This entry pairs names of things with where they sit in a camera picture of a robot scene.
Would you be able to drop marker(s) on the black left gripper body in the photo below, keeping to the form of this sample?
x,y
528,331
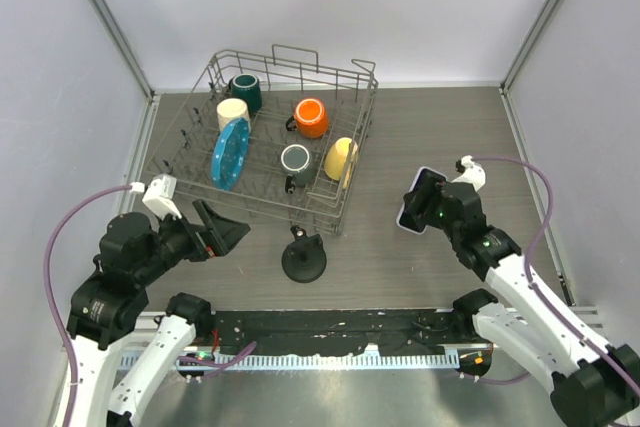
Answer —
x,y
178,238

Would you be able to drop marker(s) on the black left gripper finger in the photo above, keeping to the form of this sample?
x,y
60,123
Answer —
x,y
224,234
208,229

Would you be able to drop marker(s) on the black phone stand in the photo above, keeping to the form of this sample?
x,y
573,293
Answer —
x,y
304,260

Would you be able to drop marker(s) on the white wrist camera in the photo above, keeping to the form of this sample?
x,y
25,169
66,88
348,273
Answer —
x,y
470,172
158,197

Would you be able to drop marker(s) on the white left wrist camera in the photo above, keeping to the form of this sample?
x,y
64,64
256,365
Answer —
x,y
158,197

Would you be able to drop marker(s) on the blue polka dot plate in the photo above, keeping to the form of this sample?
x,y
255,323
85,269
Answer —
x,y
229,155

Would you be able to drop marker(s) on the orange mug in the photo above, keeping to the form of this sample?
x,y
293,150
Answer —
x,y
310,118

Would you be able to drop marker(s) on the yellow mug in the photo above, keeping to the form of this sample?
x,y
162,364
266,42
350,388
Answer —
x,y
336,159

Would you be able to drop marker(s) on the black front mounting rail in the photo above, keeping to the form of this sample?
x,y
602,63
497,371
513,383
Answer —
x,y
337,333

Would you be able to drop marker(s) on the grey mug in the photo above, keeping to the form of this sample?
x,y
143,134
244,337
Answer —
x,y
299,167

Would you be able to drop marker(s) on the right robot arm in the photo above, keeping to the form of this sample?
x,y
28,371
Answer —
x,y
590,382

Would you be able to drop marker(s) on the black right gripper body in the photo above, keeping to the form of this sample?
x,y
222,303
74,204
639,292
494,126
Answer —
x,y
449,225

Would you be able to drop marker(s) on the white slotted cable duct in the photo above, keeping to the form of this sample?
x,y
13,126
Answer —
x,y
370,359

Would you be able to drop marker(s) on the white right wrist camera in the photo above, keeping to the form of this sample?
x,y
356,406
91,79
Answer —
x,y
470,172

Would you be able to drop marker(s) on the lilac smartphone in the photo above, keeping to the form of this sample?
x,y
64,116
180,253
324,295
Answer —
x,y
422,173

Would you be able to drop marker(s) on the dark green mug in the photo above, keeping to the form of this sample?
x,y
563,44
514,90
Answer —
x,y
246,87

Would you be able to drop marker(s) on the cream white mug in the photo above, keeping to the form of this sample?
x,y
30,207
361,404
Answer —
x,y
231,109

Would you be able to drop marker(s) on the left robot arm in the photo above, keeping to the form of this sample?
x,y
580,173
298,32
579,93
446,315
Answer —
x,y
105,308

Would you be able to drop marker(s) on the grey wire dish rack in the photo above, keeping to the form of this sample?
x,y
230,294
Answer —
x,y
185,133

